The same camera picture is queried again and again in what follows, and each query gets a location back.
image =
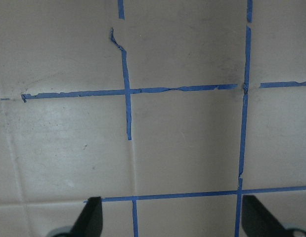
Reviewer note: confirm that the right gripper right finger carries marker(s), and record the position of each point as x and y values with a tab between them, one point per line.
257	221

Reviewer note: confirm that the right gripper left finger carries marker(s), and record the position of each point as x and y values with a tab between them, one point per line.
90	221

